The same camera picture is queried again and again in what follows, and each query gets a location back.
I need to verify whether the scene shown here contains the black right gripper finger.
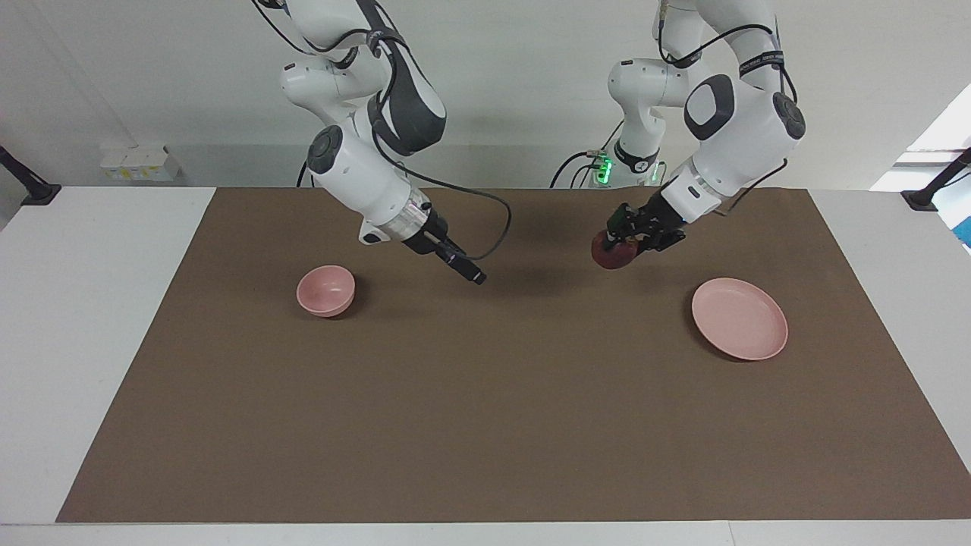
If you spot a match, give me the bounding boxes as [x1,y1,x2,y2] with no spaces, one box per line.
[446,241,487,282]
[436,254,484,287]

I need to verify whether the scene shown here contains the dark red apple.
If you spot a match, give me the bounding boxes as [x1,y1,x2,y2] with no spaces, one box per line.
[591,230,639,271]

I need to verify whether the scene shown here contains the pink bowl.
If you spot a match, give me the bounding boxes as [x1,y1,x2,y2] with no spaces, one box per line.
[296,265,357,318]

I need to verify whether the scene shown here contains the pink plate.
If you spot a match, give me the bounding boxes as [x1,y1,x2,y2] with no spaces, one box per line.
[691,278,790,362]

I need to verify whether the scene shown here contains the brown table mat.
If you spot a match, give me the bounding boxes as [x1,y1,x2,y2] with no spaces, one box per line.
[55,187,971,524]

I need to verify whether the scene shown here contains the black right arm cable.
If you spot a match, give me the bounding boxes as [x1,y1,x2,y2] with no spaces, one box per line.
[254,0,513,262]

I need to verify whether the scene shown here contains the black base cable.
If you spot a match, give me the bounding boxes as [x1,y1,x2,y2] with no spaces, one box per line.
[550,149,608,188]

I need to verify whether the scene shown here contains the black camera stand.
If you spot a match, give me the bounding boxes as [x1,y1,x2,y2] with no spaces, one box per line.
[901,148,971,212]
[0,146,62,206]

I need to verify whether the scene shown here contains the white wall socket box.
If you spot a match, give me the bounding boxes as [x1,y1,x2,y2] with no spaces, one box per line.
[100,144,181,183]

